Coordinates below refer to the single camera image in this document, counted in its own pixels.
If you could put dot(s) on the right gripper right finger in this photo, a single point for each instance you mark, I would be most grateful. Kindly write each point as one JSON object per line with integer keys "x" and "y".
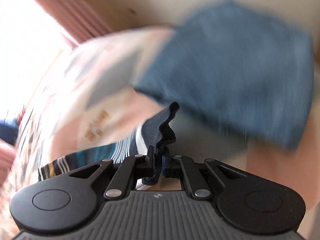
{"x": 187, "y": 171}

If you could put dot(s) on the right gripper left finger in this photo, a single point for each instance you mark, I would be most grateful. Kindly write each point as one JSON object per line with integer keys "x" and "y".
{"x": 128, "y": 172}

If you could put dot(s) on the navy striped shirt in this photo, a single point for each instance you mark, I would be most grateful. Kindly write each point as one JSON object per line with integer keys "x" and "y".
{"x": 154, "y": 132}

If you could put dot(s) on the pink grey checkered quilt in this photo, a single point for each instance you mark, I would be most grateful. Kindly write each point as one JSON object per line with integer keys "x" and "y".
{"x": 92, "y": 109}

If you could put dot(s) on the pink curtain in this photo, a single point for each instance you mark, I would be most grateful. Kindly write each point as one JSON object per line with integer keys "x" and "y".
{"x": 77, "y": 17}

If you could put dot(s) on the folded blue jeans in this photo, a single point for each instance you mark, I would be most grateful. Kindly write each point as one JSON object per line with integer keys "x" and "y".
{"x": 239, "y": 70}

